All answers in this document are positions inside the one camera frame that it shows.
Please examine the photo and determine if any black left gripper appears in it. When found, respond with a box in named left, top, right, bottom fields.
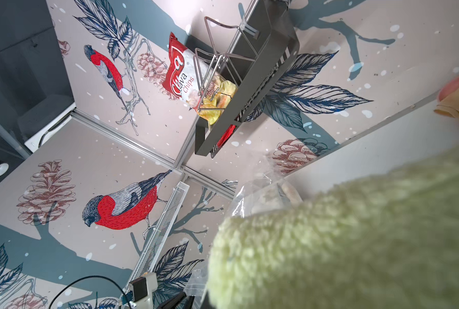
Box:
left=157, top=292, right=195, bottom=309

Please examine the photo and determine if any clear plastic vacuum bag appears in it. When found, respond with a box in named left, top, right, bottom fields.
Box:
left=184, top=154, right=302, bottom=308

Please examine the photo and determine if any light green fluffy blanket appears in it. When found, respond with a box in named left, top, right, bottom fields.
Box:
left=207, top=147, right=459, bottom=308

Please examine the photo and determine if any red cassava chips bag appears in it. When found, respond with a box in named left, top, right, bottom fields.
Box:
left=162, top=33, right=237, bottom=126

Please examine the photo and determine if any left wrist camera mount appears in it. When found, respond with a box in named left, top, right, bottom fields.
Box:
left=119, top=272, right=158, bottom=309

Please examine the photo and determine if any white wire mesh basket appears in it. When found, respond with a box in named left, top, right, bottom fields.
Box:
left=124, top=182, right=189, bottom=293

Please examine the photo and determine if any dark grey wall rack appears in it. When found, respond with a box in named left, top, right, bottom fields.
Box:
left=194, top=1, right=300, bottom=157

